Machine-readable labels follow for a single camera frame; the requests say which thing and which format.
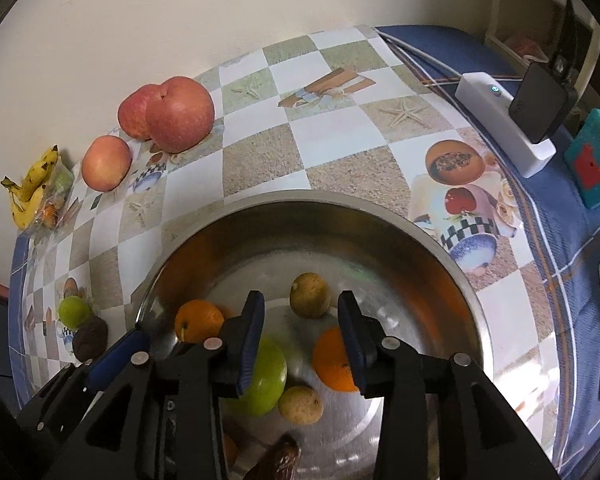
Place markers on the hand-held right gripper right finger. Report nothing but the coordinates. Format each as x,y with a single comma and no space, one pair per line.
355,350

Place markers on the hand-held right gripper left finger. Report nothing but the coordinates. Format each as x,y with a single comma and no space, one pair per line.
250,350

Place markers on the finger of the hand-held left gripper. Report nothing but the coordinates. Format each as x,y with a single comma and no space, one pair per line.
117,357

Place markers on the large green fruit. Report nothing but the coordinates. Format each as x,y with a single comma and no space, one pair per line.
270,380

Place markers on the large yellow-brown fruit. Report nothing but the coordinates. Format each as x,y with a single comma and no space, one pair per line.
309,295

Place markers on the small yellow-brown fruit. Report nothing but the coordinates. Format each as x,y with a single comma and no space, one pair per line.
300,404

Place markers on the stainless steel basin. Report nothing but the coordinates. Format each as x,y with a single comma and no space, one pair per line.
395,270

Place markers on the brown wrinkled fruit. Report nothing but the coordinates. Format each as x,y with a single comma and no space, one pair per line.
280,460

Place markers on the dark wrinkled fruit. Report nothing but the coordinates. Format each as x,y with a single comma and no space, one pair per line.
90,342

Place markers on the small green fruit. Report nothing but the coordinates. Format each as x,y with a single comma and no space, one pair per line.
75,310

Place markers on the small orange fruit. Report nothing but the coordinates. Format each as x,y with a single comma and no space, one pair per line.
50,212

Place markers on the yellow banana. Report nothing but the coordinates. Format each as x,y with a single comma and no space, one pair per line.
37,175
22,212

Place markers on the pale red apple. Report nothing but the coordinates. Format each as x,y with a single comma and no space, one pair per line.
106,162

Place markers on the blue cloth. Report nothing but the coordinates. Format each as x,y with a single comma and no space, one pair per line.
555,240

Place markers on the large red apple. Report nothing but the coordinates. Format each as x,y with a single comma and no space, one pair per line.
180,112

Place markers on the white power strip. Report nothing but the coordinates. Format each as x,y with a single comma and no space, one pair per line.
485,105

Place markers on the teal box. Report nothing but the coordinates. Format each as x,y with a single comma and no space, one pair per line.
595,160

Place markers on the black charger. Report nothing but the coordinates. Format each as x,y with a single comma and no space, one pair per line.
540,100

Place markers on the white chair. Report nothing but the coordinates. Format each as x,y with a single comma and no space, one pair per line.
495,0

